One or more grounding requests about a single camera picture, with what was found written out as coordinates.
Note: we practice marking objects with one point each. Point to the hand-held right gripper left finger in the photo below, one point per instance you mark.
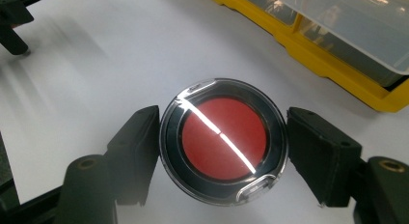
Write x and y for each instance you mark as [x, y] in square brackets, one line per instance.
[128, 159]

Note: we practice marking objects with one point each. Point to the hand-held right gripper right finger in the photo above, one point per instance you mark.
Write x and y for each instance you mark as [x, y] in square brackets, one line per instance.
[324, 156]

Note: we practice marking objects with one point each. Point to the yellow and black organizer case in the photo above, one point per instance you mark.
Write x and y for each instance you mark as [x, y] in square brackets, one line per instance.
[321, 64]

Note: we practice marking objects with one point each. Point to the round red compact case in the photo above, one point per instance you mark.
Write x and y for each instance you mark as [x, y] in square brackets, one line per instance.
[222, 137]

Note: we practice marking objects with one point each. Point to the clear plastic drawer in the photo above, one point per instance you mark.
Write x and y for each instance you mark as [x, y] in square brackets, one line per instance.
[347, 21]

